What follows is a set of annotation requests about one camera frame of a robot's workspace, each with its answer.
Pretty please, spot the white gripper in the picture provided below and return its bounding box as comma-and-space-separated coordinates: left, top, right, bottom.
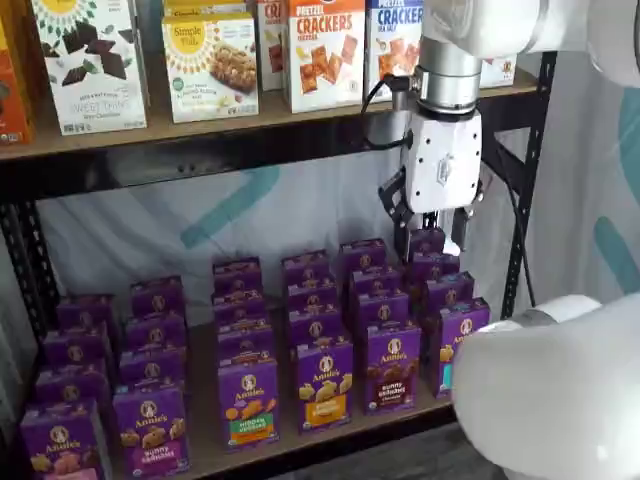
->
378, 105, 489, 264

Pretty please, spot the purple Annie's box brown patch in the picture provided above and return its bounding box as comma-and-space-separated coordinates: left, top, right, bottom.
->
338, 240, 388, 274
349, 266, 404, 297
356, 291, 412, 329
365, 322, 423, 415

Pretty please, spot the purple Annie's box teal patch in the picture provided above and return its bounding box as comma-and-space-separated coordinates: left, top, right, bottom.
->
438, 297, 492, 400
408, 227, 447, 257
424, 272, 476, 309
409, 251, 461, 279

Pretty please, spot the purple Annie's box orange patch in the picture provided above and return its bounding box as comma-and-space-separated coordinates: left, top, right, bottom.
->
295, 339, 356, 435
280, 250, 331, 284
288, 307, 345, 347
286, 278, 339, 312

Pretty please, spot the blue pretzel crackers box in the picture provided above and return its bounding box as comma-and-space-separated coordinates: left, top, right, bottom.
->
363, 0, 426, 105

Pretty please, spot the orange pretzel crackers box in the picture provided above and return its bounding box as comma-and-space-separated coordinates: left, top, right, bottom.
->
256, 0, 290, 93
285, 0, 367, 115

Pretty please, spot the purple Annie's box green patch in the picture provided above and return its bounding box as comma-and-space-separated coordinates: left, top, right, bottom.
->
216, 319, 277, 362
213, 288, 269, 325
212, 257, 264, 294
217, 355, 281, 453

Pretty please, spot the Simple Mills bar box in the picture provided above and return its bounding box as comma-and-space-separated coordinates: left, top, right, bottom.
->
161, 12, 260, 125
162, 0, 251, 19

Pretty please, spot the purple Annie's box magenta patch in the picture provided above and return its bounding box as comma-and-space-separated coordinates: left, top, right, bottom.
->
118, 347, 189, 389
112, 383, 192, 475
124, 312, 189, 351
129, 276, 186, 317

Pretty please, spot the purple Annie's box pink patch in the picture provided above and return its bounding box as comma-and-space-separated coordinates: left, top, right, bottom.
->
55, 293, 120, 331
42, 324, 115, 371
19, 398, 110, 480
33, 363, 112, 407

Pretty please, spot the white Sweet Thins box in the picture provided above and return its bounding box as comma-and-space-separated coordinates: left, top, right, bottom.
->
30, 0, 150, 137

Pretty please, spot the orange cookie box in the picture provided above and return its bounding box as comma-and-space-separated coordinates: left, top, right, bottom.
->
0, 14, 37, 147

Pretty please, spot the white teal backdrop curtain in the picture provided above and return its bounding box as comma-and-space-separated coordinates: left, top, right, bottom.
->
0, 49, 640, 480

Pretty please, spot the black metal shelving rack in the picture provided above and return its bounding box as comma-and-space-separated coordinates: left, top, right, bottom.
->
0, 49, 559, 480

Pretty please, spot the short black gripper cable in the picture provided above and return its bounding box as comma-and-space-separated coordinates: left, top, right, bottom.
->
360, 73, 419, 151

